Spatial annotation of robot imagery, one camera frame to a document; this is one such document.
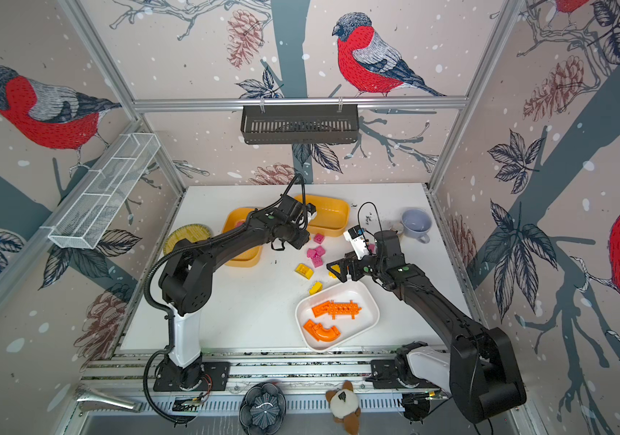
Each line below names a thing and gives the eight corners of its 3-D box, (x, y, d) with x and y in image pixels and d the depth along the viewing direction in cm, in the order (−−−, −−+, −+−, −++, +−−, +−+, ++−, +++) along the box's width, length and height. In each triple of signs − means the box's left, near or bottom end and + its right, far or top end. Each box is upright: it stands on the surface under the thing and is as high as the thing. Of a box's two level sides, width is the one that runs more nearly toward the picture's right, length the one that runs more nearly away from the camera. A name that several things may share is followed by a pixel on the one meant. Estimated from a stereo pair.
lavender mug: (396, 241, 105) (401, 230, 100) (402, 215, 114) (406, 204, 108) (424, 248, 103) (430, 238, 97) (427, 221, 112) (433, 210, 106)
